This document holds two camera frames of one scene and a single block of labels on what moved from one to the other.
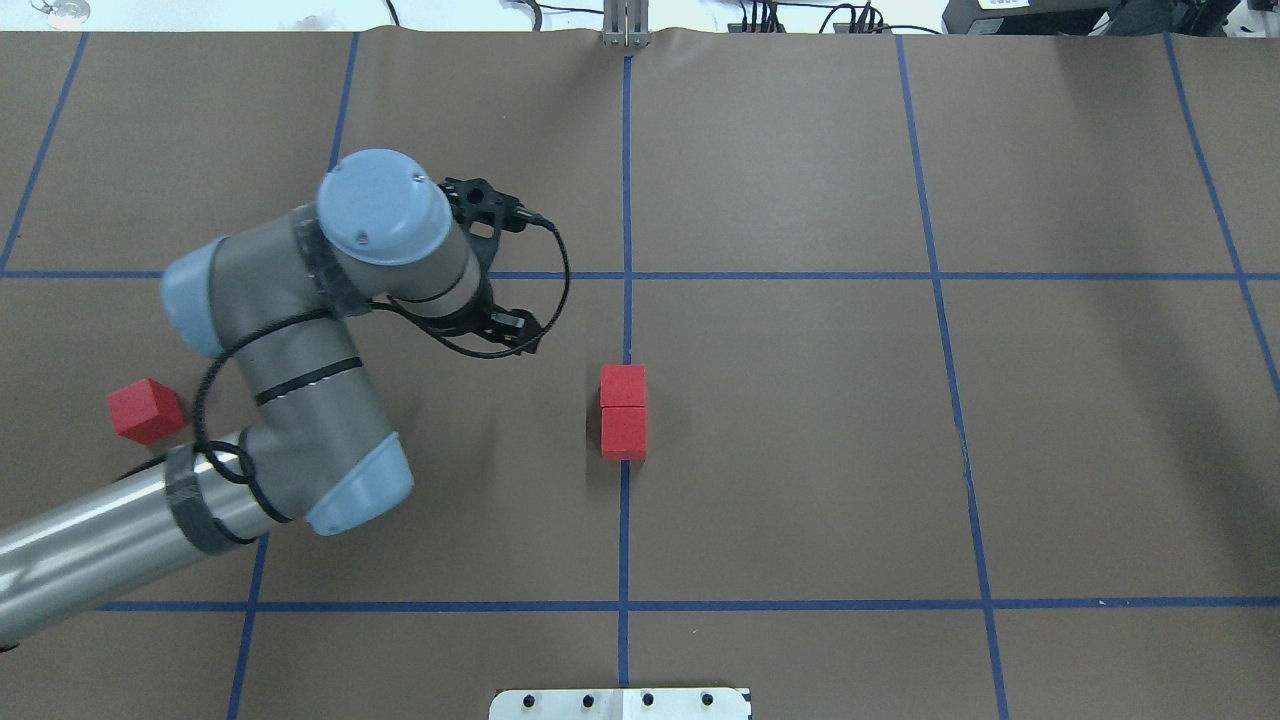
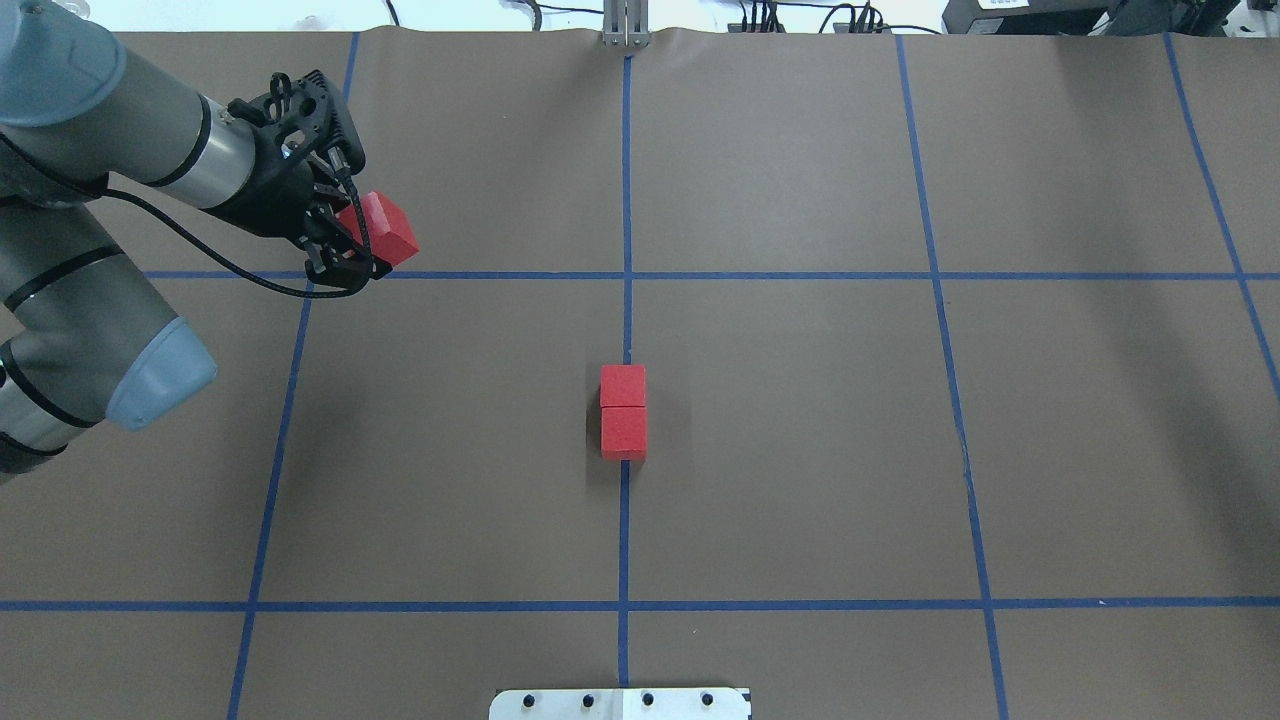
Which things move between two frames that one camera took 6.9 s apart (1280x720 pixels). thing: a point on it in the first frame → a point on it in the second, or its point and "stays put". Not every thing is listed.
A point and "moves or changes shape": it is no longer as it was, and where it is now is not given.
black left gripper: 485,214 → 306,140
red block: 624,433 stays put
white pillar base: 623,704 stays put
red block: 623,385 stays put
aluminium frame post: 626,23 stays put
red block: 145,411 moves or changes shape
